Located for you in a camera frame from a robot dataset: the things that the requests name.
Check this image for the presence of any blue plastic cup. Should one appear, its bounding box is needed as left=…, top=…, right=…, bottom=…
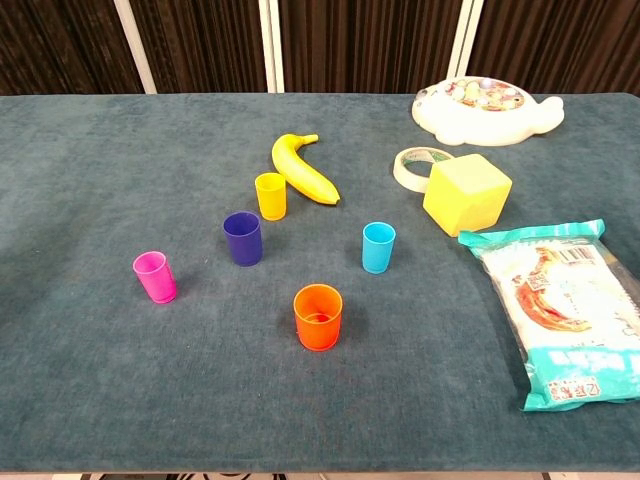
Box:
left=362, top=222, right=397, bottom=275

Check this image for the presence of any yellow plastic cup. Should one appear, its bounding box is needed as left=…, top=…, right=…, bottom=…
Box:
left=254, top=172, right=288, bottom=222

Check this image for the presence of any purple plastic cup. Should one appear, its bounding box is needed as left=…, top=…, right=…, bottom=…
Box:
left=222, top=211, right=263, bottom=267

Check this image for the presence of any pink plastic cup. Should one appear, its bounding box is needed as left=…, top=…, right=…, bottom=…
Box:
left=132, top=251, right=178, bottom=305

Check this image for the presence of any yellow banana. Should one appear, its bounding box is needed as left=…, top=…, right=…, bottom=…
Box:
left=271, top=133, right=342, bottom=206

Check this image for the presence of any orange plastic cup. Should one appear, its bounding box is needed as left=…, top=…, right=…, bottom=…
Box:
left=293, top=283, right=344, bottom=352

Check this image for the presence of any white tape roll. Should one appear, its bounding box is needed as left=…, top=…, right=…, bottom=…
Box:
left=392, top=147, right=454, bottom=194

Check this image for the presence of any yellow foam cube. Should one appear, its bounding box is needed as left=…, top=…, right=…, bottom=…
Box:
left=422, top=153, right=513, bottom=238

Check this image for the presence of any teal table cloth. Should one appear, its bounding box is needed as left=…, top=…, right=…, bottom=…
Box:
left=0, top=93, right=640, bottom=474

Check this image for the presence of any dark brown slatted panel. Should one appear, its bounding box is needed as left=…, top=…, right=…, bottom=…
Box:
left=467, top=0, right=640, bottom=96
left=277, top=0, right=464, bottom=95
left=130, top=0, right=270, bottom=95
left=0, top=0, right=146, bottom=97

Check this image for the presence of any white fish-shaped toy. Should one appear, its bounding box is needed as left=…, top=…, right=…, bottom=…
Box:
left=411, top=75, right=565, bottom=147

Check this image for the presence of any teal snack packet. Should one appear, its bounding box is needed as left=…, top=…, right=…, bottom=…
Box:
left=458, top=218, right=640, bottom=412

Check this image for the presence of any white partition post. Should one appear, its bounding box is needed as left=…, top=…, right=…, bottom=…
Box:
left=445, top=0, right=486, bottom=87
left=257, top=0, right=286, bottom=94
left=113, top=0, right=159, bottom=95

